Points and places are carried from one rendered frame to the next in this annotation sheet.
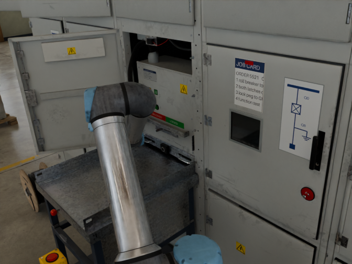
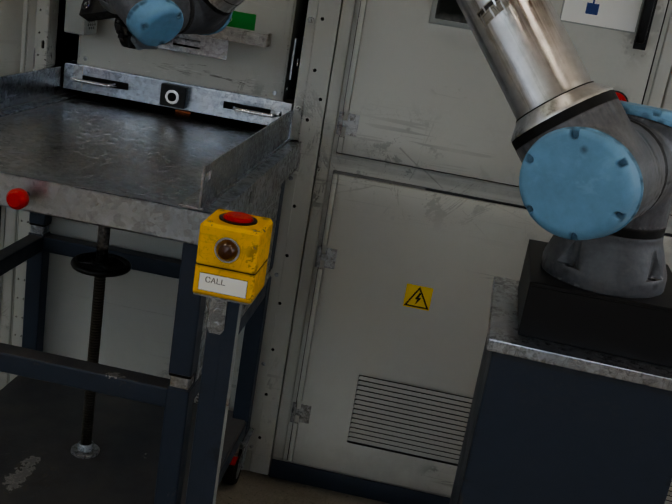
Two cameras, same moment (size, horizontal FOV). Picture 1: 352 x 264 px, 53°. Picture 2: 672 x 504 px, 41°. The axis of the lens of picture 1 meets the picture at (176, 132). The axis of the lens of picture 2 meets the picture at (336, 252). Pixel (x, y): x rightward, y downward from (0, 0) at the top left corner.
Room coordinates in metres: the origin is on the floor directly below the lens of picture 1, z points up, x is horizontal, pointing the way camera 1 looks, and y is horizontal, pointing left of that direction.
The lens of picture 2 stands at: (0.12, 1.20, 1.23)
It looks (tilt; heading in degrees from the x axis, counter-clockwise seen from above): 17 degrees down; 316
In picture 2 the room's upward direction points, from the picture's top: 9 degrees clockwise
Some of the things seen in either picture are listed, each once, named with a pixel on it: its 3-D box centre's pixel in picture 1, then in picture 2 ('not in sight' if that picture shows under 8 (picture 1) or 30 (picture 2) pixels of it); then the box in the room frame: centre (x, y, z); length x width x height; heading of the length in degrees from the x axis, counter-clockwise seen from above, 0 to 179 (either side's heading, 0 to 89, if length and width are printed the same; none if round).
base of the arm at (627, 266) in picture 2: not in sight; (608, 246); (0.82, -0.05, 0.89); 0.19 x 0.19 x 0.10
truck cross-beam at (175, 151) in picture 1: (169, 146); (179, 94); (1.92, 0.05, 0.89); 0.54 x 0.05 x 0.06; 40
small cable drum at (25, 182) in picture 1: (39, 186); not in sight; (2.62, 1.23, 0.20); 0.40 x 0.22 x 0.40; 38
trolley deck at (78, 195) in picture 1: (116, 182); (110, 155); (1.66, 0.35, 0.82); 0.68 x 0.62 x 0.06; 130
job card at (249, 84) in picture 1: (248, 85); not in sight; (1.38, -0.31, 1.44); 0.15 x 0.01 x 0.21; 40
